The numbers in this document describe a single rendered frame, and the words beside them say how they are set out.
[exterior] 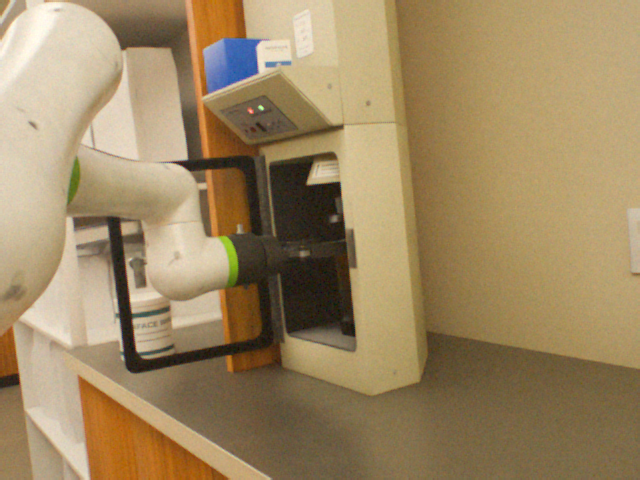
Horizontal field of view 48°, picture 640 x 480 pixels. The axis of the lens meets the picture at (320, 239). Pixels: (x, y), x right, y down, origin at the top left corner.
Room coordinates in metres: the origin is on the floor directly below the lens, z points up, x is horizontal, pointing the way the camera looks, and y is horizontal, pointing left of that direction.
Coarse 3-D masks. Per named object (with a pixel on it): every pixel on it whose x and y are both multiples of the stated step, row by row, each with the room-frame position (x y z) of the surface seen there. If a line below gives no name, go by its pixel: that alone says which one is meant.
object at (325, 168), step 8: (320, 160) 1.35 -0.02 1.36; (328, 160) 1.33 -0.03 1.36; (336, 160) 1.33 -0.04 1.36; (312, 168) 1.37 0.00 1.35; (320, 168) 1.34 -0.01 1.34; (328, 168) 1.33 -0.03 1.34; (336, 168) 1.32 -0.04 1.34; (312, 176) 1.36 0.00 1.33; (320, 176) 1.33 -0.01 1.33; (328, 176) 1.32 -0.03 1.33; (336, 176) 1.31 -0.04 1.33; (312, 184) 1.43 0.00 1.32
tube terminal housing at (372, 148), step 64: (256, 0) 1.44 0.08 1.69; (320, 0) 1.25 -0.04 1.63; (384, 0) 1.29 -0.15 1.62; (320, 64) 1.27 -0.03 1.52; (384, 64) 1.27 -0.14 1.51; (384, 128) 1.27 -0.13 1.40; (384, 192) 1.26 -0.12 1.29; (384, 256) 1.25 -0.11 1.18; (384, 320) 1.24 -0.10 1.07; (384, 384) 1.24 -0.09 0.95
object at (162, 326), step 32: (224, 192) 1.44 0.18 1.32; (128, 224) 1.37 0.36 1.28; (224, 224) 1.44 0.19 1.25; (128, 256) 1.36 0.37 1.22; (256, 288) 1.46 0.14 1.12; (160, 320) 1.38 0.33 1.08; (192, 320) 1.41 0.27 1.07; (224, 320) 1.43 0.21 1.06; (256, 320) 1.46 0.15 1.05; (160, 352) 1.38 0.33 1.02
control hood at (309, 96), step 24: (264, 72) 1.21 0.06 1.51; (288, 72) 1.17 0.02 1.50; (312, 72) 1.19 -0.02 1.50; (336, 72) 1.22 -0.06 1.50; (216, 96) 1.37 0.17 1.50; (240, 96) 1.31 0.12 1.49; (288, 96) 1.21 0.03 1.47; (312, 96) 1.19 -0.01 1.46; (336, 96) 1.22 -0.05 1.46; (312, 120) 1.23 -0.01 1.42; (336, 120) 1.21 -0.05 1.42
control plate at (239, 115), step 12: (264, 96) 1.26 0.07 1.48; (228, 108) 1.38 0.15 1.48; (240, 108) 1.35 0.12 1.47; (252, 108) 1.32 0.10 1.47; (264, 108) 1.30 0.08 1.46; (276, 108) 1.27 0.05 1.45; (240, 120) 1.40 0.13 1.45; (252, 120) 1.37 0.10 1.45; (264, 120) 1.34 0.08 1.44; (276, 120) 1.31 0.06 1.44; (288, 120) 1.28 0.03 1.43; (252, 132) 1.41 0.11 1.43; (264, 132) 1.38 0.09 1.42; (276, 132) 1.35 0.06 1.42
